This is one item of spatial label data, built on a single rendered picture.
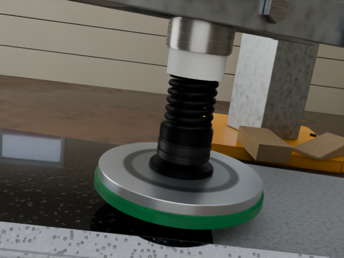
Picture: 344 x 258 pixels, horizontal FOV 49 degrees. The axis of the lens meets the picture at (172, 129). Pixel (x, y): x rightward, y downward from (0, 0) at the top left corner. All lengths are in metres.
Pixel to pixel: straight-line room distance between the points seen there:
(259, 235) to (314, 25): 0.26
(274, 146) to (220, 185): 0.63
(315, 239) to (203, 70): 0.25
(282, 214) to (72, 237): 0.29
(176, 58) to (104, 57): 6.19
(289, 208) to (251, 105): 0.78
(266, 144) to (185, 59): 0.67
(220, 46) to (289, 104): 0.94
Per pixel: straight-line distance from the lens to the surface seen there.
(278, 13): 0.43
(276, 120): 1.33
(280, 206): 0.59
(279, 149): 1.09
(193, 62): 0.43
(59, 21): 6.76
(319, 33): 0.49
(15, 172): 0.59
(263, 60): 1.30
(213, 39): 0.42
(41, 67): 6.82
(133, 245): 0.44
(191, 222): 0.40
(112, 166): 0.47
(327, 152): 1.26
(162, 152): 0.46
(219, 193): 0.43
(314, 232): 0.54
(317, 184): 0.72
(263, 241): 0.48
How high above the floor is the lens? 1.10
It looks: 15 degrees down
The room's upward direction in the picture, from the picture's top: 8 degrees clockwise
